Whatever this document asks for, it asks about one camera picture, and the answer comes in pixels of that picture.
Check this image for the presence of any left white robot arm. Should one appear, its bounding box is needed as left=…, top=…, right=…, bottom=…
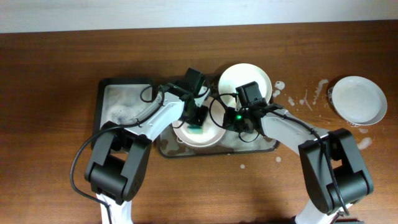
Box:
left=84, top=83, right=210, bottom=223

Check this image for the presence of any black soapy tray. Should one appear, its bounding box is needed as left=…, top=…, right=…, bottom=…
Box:
left=155, top=79, right=280, bottom=159
left=93, top=78, right=155, bottom=133

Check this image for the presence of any left black soapy tray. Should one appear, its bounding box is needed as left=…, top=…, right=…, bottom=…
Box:
left=93, top=78, right=155, bottom=133

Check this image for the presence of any white plate with red stain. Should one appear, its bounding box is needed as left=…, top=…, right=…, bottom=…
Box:
left=172, top=96, right=226, bottom=147

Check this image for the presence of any green yellow sponge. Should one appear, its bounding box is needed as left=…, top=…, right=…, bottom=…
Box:
left=187, top=124, right=203, bottom=134

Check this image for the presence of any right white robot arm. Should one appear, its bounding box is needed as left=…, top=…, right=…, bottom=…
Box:
left=222, top=104, right=374, bottom=223

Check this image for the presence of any right black soapy tray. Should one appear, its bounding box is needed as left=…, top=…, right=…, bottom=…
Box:
left=155, top=79, right=280, bottom=159

